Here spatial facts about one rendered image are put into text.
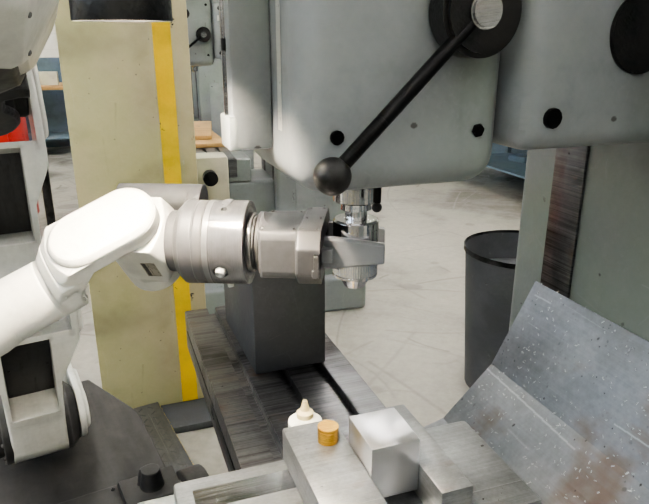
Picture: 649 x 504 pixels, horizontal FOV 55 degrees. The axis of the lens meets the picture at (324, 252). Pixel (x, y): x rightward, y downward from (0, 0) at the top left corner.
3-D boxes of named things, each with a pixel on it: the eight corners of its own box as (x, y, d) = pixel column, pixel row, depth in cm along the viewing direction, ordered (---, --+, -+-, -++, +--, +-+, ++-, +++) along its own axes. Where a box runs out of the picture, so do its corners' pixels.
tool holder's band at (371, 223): (371, 219, 67) (371, 210, 67) (384, 232, 63) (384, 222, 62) (328, 222, 66) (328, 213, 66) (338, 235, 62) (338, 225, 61)
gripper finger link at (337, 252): (384, 267, 63) (322, 265, 63) (385, 236, 62) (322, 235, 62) (384, 273, 61) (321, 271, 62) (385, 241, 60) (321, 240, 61)
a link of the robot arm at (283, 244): (318, 217, 58) (192, 215, 59) (320, 313, 61) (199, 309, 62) (329, 187, 70) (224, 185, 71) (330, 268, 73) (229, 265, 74)
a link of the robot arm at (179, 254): (197, 259, 60) (83, 256, 61) (220, 303, 70) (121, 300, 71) (213, 162, 65) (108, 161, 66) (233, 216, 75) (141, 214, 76)
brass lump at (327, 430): (321, 448, 65) (321, 433, 64) (314, 436, 66) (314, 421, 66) (341, 444, 65) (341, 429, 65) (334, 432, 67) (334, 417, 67)
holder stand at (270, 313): (255, 375, 100) (250, 257, 94) (225, 320, 120) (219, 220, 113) (325, 362, 104) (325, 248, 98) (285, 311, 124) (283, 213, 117)
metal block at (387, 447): (370, 501, 61) (371, 450, 60) (347, 464, 67) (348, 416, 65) (417, 489, 63) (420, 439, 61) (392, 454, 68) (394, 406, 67)
